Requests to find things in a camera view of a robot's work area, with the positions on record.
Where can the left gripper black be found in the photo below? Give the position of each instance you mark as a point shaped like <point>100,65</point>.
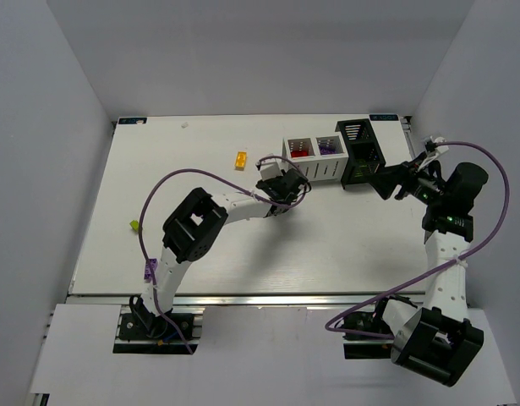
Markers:
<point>288,183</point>

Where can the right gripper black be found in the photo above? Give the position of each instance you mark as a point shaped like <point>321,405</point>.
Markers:
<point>405,179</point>

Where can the purple lego brick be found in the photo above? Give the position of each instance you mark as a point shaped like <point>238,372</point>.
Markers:
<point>150,269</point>
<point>327,149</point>

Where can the green long lego brick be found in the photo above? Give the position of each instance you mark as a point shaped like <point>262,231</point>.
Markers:
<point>363,169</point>

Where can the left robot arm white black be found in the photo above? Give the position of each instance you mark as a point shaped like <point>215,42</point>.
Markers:
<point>191,230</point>

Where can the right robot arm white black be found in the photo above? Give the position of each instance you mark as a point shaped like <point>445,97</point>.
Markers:
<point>435,339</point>

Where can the black double bin container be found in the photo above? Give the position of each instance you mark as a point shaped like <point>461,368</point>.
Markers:
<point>361,143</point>

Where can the white double bin container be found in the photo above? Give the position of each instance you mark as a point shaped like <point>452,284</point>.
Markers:
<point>318,168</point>

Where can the orange yellow lego brick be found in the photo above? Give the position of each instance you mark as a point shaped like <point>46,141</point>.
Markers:
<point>240,160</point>

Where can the blue label right corner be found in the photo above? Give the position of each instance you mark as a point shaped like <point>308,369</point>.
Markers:
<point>383,117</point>

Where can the blue label corner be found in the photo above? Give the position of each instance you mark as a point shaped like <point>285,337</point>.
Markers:
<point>383,117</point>
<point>132,121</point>

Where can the small green lego left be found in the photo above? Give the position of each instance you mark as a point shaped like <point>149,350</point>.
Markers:
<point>135,225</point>

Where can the blue label left corner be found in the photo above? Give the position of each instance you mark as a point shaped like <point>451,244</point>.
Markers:
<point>132,121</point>

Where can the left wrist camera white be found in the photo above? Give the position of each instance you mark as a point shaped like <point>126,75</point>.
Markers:
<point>268,167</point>

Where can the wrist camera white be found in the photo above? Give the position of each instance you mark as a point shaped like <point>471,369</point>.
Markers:
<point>435,147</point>
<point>268,167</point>

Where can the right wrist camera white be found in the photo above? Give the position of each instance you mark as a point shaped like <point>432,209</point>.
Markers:
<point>435,147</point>

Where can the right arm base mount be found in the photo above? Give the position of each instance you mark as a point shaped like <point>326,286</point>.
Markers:
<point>365,330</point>

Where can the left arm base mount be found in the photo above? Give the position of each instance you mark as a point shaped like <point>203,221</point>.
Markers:
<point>142,332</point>

